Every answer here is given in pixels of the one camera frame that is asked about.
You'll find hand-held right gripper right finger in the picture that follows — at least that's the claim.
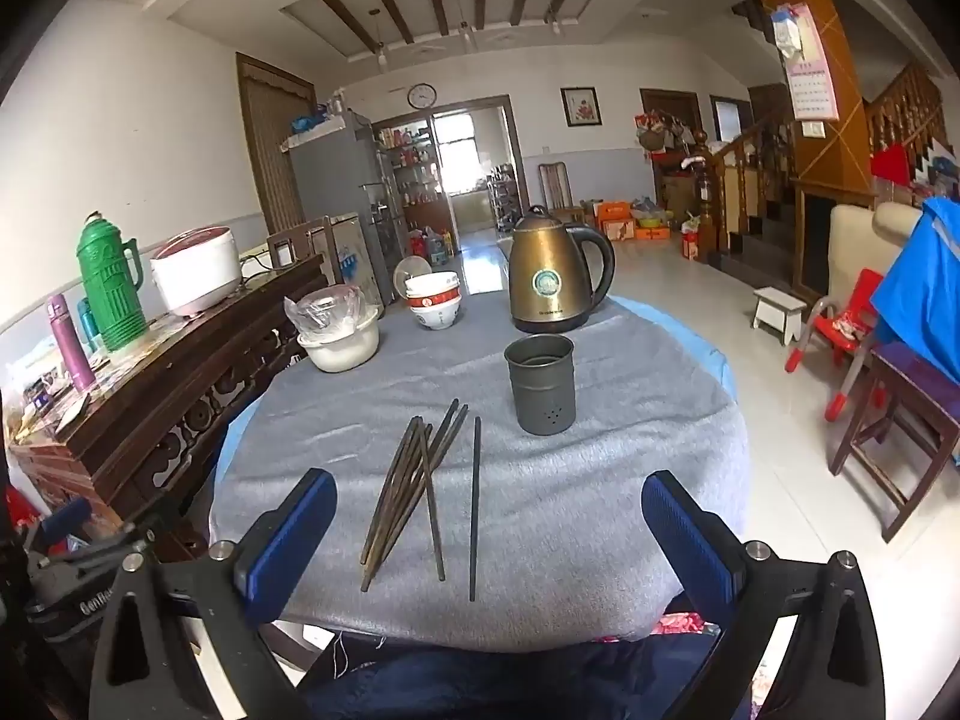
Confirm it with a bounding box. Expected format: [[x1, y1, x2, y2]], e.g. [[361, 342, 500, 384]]
[[641, 469, 887, 720]]

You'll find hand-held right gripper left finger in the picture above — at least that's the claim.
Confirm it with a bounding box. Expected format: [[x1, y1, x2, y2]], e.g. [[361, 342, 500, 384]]
[[88, 467, 338, 720]]

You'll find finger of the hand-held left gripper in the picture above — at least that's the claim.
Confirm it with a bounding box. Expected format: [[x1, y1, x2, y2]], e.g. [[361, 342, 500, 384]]
[[28, 497, 152, 569]]

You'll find bunch of dark chopsticks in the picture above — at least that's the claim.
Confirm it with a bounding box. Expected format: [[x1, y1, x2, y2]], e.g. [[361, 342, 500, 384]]
[[360, 397, 482, 602]]

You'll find grey metal chopstick holder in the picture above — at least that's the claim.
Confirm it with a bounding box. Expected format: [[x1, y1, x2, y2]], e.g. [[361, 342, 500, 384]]
[[503, 333, 576, 437]]

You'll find grey tablecloth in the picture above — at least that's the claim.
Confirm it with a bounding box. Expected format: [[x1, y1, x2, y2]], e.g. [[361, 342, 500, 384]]
[[208, 292, 751, 653]]

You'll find dark carved wooden sideboard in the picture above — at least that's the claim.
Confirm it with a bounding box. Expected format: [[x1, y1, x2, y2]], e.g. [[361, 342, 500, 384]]
[[7, 251, 331, 541]]

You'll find pink water bottle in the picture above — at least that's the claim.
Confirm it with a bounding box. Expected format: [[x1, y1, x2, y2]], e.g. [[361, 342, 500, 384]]
[[46, 294, 97, 394]]

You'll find white ceramic basin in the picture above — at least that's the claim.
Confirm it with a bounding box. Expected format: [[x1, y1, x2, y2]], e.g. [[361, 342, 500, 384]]
[[297, 307, 381, 374]]

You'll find green thermos flask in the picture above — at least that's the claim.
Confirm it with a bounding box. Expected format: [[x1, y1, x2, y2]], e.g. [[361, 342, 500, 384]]
[[76, 211, 149, 352]]

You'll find clear plastic bag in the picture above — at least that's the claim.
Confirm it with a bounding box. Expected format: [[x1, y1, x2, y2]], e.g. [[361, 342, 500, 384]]
[[283, 285, 365, 335]]

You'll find person's dark blue clothing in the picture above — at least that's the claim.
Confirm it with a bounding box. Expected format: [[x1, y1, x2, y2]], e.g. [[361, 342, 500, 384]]
[[300, 634, 721, 720]]

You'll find small white stool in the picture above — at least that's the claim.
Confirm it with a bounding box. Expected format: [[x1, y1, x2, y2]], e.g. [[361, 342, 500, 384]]
[[752, 286, 807, 346]]

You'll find red plastic child chair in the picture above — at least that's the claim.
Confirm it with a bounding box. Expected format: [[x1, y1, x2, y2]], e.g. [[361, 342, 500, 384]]
[[785, 268, 886, 422]]

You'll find brown wooden chair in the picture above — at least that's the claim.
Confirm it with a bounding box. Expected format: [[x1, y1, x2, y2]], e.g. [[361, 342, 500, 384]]
[[829, 341, 960, 543]]

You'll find white bowl red emblem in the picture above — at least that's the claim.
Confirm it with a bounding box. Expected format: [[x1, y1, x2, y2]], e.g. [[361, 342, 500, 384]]
[[409, 294, 461, 332]]

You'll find white rice cooker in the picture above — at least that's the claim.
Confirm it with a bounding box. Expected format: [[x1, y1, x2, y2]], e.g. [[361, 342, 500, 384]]
[[150, 226, 244, 318]]

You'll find small white freezer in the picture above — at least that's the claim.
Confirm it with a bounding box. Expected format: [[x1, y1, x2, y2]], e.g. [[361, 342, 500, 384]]
[[311, 211, 376, 308]]

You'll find white floor fan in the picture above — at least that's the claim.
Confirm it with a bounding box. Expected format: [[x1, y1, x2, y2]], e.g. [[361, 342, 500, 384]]
[[393, 255, 434, 305]]

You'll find dark wooden chair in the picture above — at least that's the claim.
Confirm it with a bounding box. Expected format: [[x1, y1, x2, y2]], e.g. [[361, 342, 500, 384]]
[[266, 216, 346, 293]]

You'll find gold electric kettle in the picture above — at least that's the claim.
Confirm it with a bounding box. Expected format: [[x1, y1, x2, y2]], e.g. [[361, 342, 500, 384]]
[[508, 204, 616, 335]]

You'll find orange cardboard box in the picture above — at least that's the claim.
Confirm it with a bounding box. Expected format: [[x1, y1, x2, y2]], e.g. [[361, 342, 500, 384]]
[[592, 200, 638, 241]]

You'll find beige sofa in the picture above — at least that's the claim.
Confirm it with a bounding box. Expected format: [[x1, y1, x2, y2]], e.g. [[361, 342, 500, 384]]
[[827, 201, 925, 331]]

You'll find blue plastic sheet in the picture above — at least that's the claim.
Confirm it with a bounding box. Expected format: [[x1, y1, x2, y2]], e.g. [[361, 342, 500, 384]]
[[870, 196, 960, 387]]

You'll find wooden staircase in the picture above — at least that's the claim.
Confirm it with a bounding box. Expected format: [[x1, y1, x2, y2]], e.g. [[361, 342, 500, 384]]
[[694, 64, 946, 271]]

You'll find wooden dining chair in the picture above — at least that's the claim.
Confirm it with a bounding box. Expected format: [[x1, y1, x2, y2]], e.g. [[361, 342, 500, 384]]
[[538, 162, 586, 226]]

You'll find grey refrigerator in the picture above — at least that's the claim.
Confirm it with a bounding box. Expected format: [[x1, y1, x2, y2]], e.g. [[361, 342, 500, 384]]
[[289, 111, 395, 301]]

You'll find brown wooden door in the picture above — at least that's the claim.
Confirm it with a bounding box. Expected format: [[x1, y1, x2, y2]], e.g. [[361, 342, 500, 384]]
[[235, 52, 317, 241]]

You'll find glass shelf with bottles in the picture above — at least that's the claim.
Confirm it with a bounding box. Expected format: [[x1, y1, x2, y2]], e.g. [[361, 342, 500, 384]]
[[375, 120, 443, 241]]

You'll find orange wooden pillar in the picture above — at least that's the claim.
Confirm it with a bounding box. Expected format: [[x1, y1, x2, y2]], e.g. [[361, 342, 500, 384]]
[[735, 0, 878, 301]]

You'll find framed wall picture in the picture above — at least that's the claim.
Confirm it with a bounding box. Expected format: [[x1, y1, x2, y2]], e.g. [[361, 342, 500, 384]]
[[560, 86, 603, 128]]

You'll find pink wall calendar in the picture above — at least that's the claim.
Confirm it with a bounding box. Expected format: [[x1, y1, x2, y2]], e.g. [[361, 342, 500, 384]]
[[772, 2, 841, 122]]

